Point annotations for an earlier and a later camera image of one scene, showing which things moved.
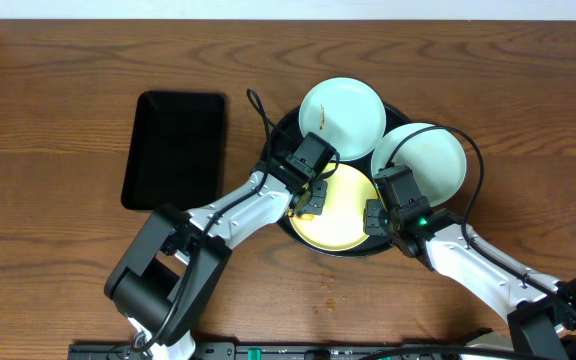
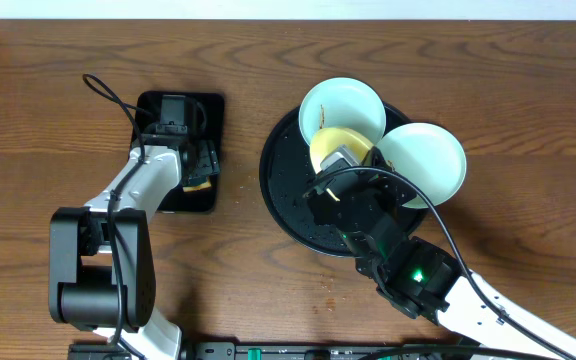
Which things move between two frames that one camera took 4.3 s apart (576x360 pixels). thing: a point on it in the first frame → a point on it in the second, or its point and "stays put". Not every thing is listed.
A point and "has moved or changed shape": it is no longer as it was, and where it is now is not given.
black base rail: x=297 y=351 stays put
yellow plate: x=341 y=224 has moved or changed shape
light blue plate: x=345 y=113 stays put
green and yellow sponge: x=308 y=217 → x=203 y=185
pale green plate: x=437 y=156 stays put
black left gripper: x=313 y=195 → x=203 y=163
